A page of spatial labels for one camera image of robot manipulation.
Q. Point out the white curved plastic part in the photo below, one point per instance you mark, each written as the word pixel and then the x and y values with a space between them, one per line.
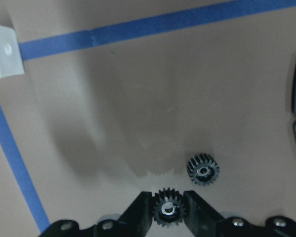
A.
pixel 11 63

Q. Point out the black bearing gear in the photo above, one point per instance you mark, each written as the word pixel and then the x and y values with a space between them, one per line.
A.
pixel 202 169

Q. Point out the black gear sideways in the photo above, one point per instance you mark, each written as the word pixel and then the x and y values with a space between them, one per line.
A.
pixel 169 209

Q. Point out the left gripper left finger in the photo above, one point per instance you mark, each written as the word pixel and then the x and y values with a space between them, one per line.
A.
pixel 136 221

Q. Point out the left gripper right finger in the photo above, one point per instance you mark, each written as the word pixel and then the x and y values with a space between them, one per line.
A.
pixel 201 219

